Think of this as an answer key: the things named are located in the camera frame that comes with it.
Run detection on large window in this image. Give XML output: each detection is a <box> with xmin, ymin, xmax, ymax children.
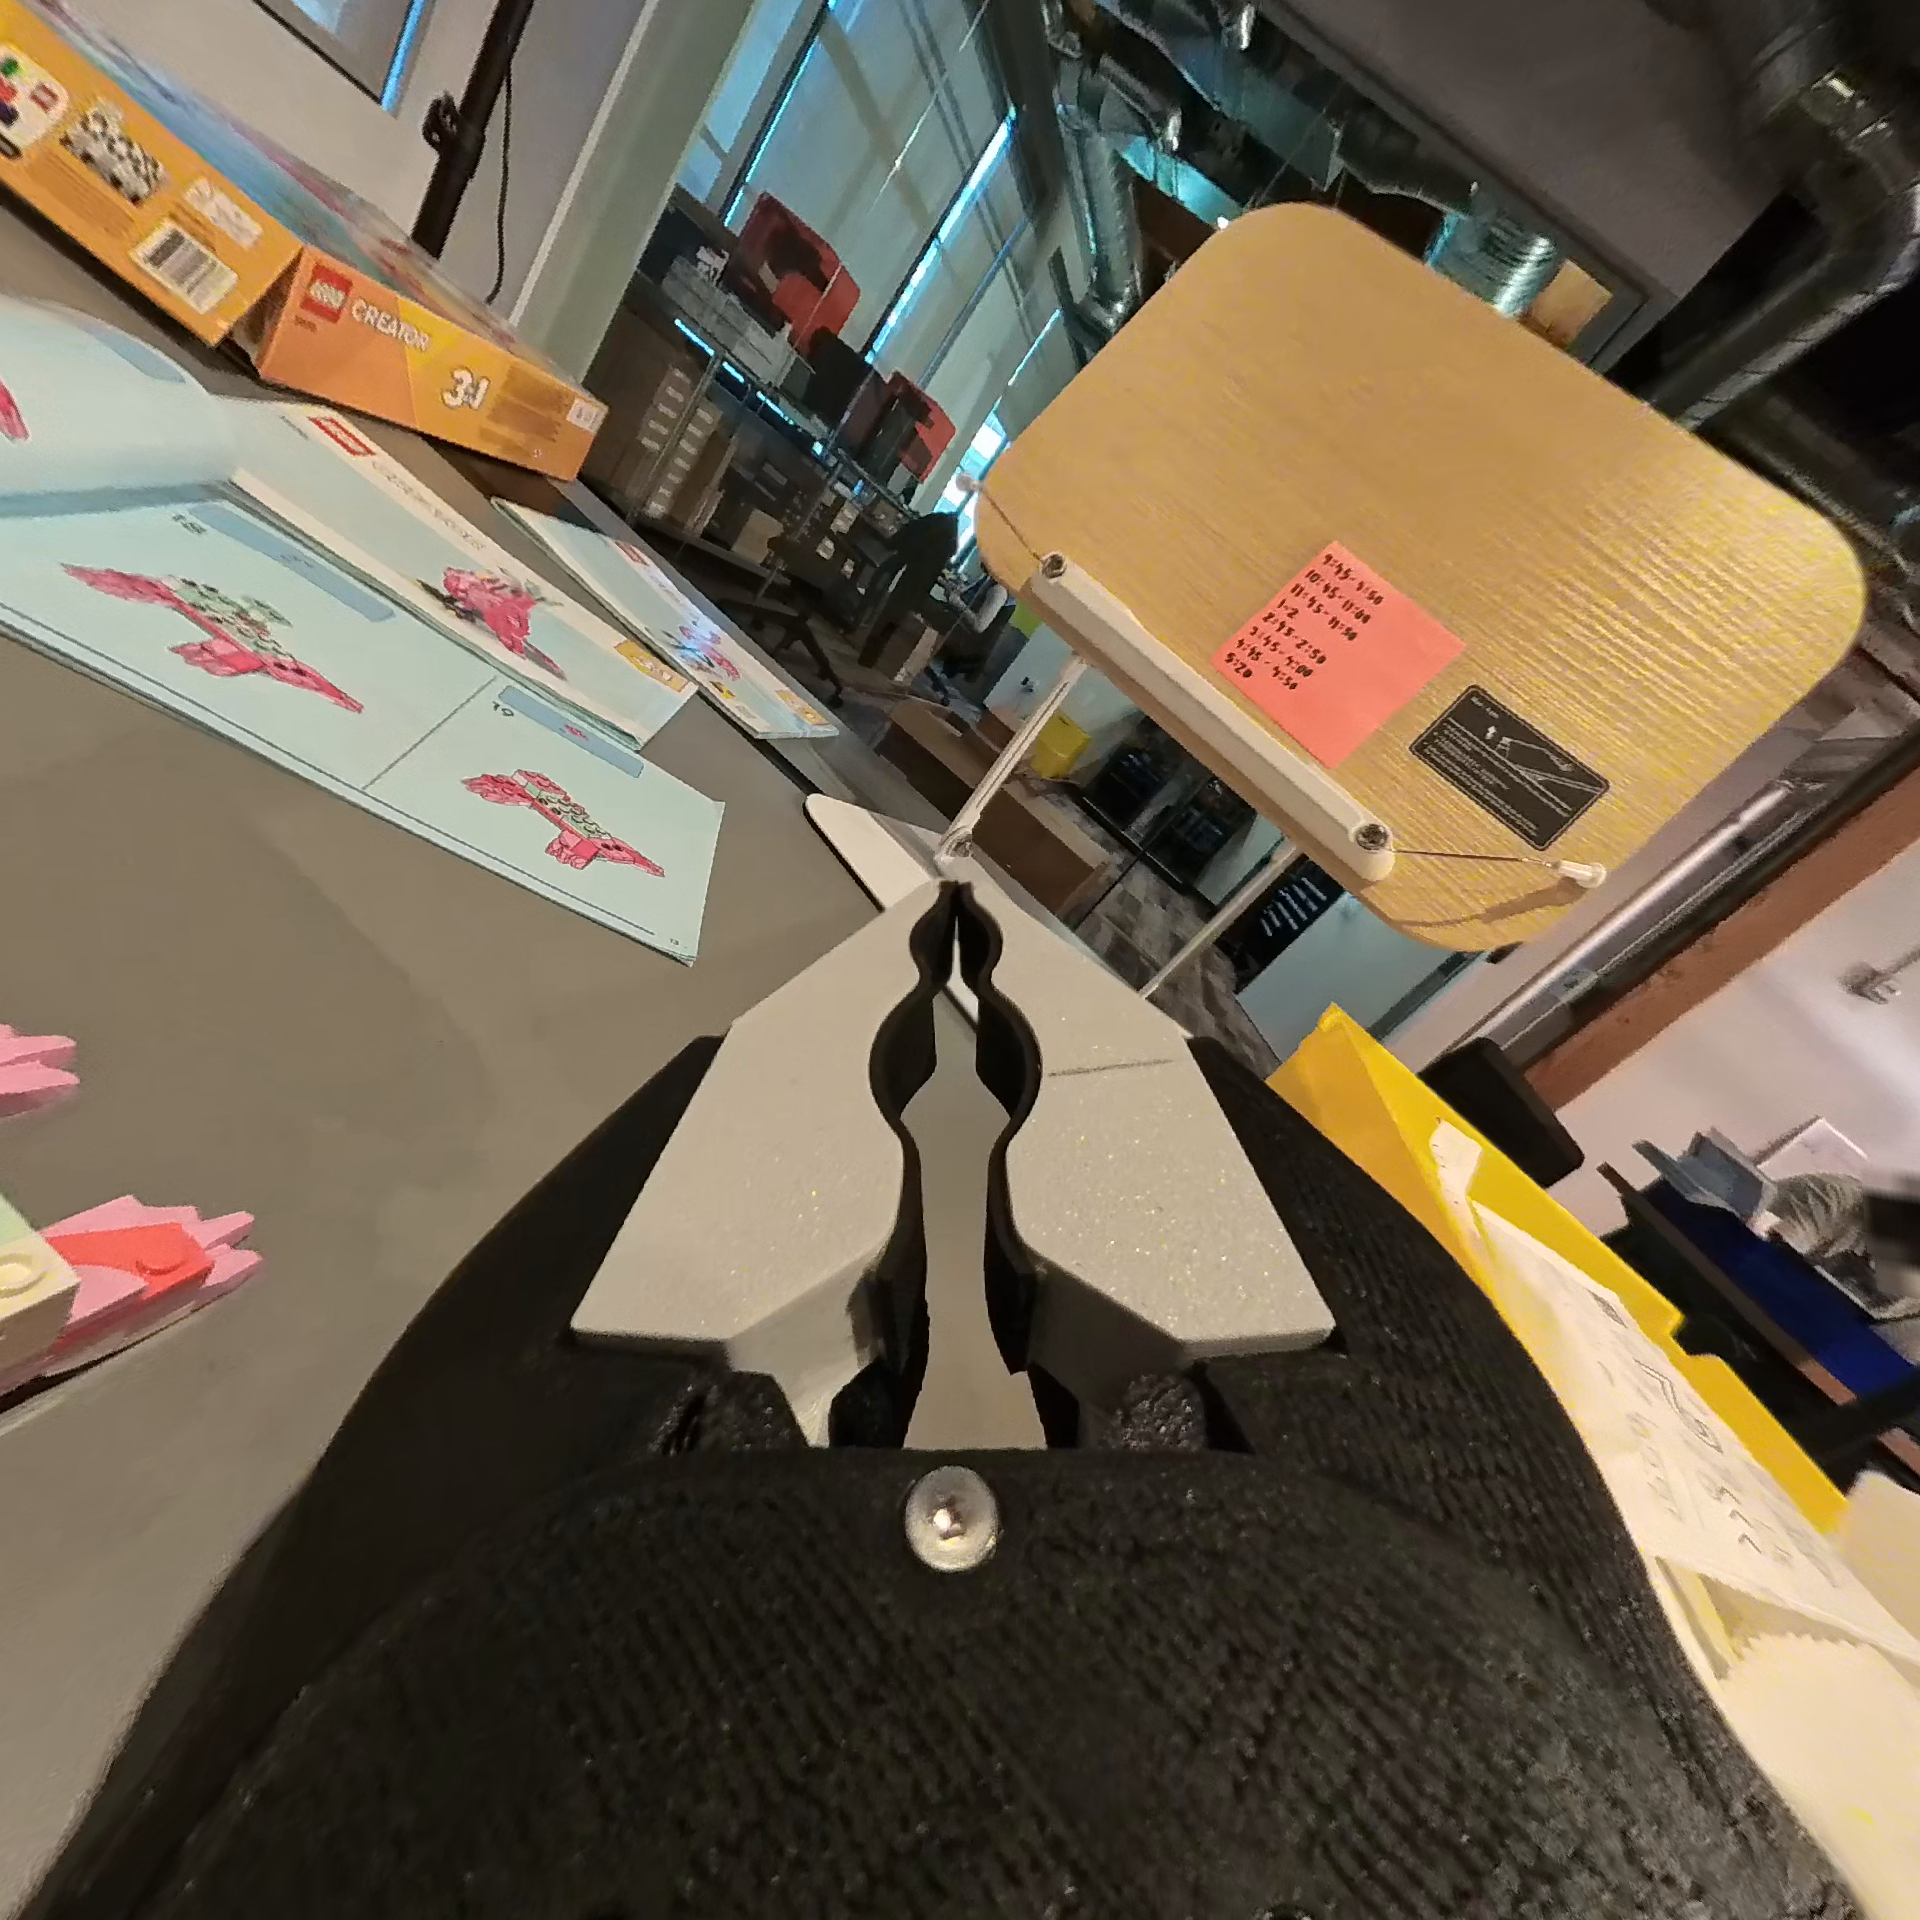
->
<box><xmin>292</xmin><ymin>0</ymin><xmax>440</xmax><ymax>115</ymax></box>

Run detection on black ceiling duct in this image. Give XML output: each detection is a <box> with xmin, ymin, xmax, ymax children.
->
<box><xmin>1625</xmin><ymin>0</ymin><xmax>1920</xmax><ymax>437</ymax></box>

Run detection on grey desk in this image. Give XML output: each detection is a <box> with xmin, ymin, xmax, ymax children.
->
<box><xmin>0</xmin><ymin>203</ymin><xmax>999</xmax><ymax>1920</ymax></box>

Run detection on pale paper bag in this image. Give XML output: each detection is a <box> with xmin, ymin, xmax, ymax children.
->
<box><xmin>1650</xmin><ymin>1468</ymin><xmax>1920</xmax><ymax>1920</ymax></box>

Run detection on pink brick model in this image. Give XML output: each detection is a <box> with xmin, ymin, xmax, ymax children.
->
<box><xmin>0</xmin><ymin>1025</ymin><xmax>265</xmax><ymax>1400</ymax></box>

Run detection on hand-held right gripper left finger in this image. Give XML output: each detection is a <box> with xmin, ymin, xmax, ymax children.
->
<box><xmin>572</xmin><ymin>882</ymin><xmax>964</xmax><ymax>1448</ymax></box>

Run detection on drawer cabinet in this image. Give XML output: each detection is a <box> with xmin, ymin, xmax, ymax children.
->
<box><xmin>582</xmin><ymin>305</ymin><xmax>751</xmax><ymax>525</ymax></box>

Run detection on silver ventilation duct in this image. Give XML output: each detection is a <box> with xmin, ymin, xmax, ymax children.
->
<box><xmin>1034</xmin><ymin>0</ymin><xmax>1571</xmax><ymax>300</ymax></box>

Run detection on red storage box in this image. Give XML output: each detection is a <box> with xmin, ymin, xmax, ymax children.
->
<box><xmin>736</xmin><ymin>188</ymin><xmax>863</xmax><ymax>356</ymax></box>
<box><xmin>883</xmin><ymin>370</ymin><xmax>959</xmax><ymax>476</ymax></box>

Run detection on wooden panel desk lamp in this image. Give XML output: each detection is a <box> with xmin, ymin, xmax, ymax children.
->
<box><xmin>806</xmin><ymin>200</ymin><xmax>1871</xmax><ymax>1003</ymax></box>

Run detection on papers in yellow bin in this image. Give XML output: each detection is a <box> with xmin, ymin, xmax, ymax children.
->
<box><xmin>1424</xmin><ymin>1117</ymin><xmax>1920</xmax><ymax>1651</ymax></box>

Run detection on yellow plastic bin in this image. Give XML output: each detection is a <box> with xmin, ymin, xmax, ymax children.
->
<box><xmin>1267</xmin><ymin>1003</ymin><xmax>1920</xmax><ymax>1920</ymax></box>

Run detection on blue storage bin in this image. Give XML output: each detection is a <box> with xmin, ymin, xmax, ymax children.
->
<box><xmin>1605</xmin><ymin>1127</ymin><xmax>1920</xmax><ymax>1419</ymax></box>

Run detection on pink sticky note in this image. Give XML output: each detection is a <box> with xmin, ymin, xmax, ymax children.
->
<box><xmin>1211</xmin><ymin>538</ymin><xmax>1465</xmax><ymax>768</ymax></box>

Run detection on orange toy brick box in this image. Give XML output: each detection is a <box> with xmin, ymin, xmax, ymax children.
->
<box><xmin>0</xmin><ymin>0</ymin><xmax>611</xmax><ymax>485</ymax></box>

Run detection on black warning label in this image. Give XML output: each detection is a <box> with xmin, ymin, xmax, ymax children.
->
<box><xmin>1410</xmin><ymin>685</ymin><xmax>1610</xmax><ymax>856</ymax></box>

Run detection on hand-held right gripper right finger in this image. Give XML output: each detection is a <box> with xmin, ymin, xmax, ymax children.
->
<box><xmin>956</xmin><ymin>883</ymin><xmax>1340</xmax><ymax>1448</ymax></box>

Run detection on black tripod stand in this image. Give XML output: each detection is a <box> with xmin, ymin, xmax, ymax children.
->
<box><xmin>404</xmin><ymin>0</ymin><xmax>537</xmax><ymax>260</ymax></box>

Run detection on open light blue instruction booklet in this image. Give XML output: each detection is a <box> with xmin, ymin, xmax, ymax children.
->
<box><xmin>0</xmin><ymin>289</ymin><xmax>725</xmax><ymax>967</ymax></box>

